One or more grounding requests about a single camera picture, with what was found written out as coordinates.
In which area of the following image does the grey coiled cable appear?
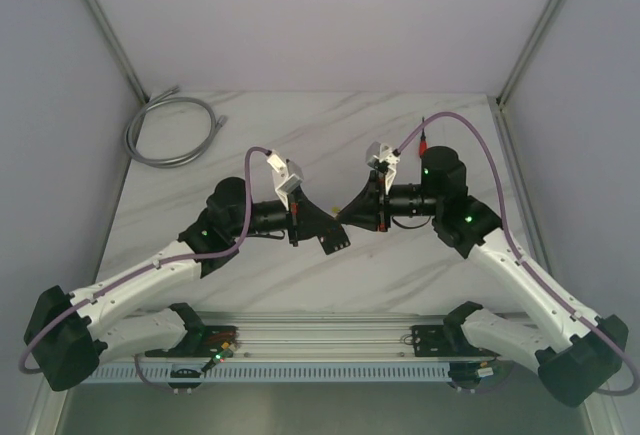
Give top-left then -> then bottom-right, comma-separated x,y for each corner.
124,85 -> 229,169

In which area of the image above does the aluminium frame post left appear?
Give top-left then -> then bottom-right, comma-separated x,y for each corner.
82,0 -> 148,103

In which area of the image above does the aluminium front mounting rail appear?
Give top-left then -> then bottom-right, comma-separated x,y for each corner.
134,309 -> 541,359

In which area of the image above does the aluminium frame post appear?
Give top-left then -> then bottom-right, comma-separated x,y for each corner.
82,0 -> 148,103
496,0 -> 566,108

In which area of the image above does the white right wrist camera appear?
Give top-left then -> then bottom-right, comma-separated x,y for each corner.
366,142 -> 400,194

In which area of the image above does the red black screwdriver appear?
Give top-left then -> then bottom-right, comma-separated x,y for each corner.
419,118 -> 428,158

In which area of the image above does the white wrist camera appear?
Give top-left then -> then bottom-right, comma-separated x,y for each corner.
366,142 -> 400,194
267,151 -> 304,210

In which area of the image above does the black fuse box base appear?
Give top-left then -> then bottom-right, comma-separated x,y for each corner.
319,231 -> 350,255

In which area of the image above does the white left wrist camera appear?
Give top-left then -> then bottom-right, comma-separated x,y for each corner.
267,151 -> 304,210

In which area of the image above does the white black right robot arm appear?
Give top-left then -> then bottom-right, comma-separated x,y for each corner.
338,143 -> 629,407

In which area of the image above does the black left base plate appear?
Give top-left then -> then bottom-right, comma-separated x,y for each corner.
144,325 -> 238,358

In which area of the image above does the white slotted cable duct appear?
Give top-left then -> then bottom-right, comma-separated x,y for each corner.
92,364 -> 454,385

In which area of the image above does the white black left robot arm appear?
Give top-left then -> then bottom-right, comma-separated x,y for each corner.
24,177 -> 350,392

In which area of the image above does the aluminium frame rail right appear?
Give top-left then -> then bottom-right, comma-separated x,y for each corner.
489,97 -> 549,269

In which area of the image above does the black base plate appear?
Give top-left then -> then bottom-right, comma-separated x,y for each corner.
144,325 -> 238,358
410,324 -> 497,358

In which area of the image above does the aluminium frame post right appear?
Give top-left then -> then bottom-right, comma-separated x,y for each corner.
496,0 -> 566,108

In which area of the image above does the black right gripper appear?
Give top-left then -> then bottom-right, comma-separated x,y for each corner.
336,170 -> 442,232

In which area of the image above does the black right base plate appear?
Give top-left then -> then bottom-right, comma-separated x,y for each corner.
410,324 -> 497,358

